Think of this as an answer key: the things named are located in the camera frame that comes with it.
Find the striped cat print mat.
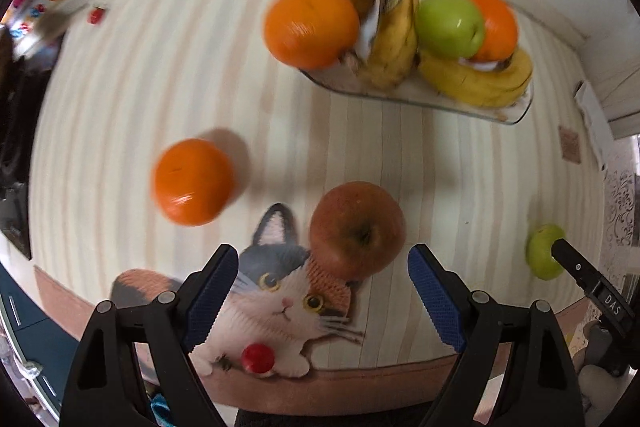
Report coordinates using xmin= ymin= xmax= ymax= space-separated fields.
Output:
xmin=27 ymin=0 xmax=616 ymax=418

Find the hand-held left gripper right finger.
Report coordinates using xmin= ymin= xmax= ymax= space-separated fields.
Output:
xmin=407 ymin=243 xmax=586 ymax=427

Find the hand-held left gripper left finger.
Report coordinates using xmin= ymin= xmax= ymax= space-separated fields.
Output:
xmin=59 ymin=243 xmax=240 ymax=427

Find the green apple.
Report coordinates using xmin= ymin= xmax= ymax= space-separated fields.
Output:
xmin=414 ymin=0 xmax=487 ymax=60
xmin=525 ymin=223 xmax=568 ymax=281

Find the colourful wall sticker sheet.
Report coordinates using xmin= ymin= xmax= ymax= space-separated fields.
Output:
xmin=2 ymin=0 xmax=48 ymax=38

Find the medium orange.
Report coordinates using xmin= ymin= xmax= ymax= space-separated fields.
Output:
xmin=457 ymin=0 xmax=519 ymax=63

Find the small orange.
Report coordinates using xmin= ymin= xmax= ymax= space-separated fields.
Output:
xmin=152 ymin=138 xmax=236 ymax=228

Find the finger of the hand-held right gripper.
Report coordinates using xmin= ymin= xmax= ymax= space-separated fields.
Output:
xmin=550 ymin=237 xmax=638 ymax=343

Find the brown square coaster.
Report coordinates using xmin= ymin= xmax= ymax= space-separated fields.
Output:
xmin=558 ymin=126 xmax=582 ymax=164

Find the oval floral ceramic plate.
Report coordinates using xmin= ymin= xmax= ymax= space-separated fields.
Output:
xmin=300 ymin=0 xmax=535 ymax=127

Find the spotted yellow banana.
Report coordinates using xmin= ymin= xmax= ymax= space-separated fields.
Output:
xmin=357 ymin=0 xmax=420 ymax=90

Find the large orange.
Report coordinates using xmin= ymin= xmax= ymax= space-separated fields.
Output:
xmin=262 ymin=0 xmax=362 ymax=70

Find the blue-grey base cabinet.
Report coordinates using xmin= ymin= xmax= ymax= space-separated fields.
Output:
xmin=0 ymin=257 xmax=76 ymax=427

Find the frosted pattern glass sliding door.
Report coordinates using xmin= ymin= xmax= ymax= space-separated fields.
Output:
xmin=602 ymin=134 xmax=640 ymax=288

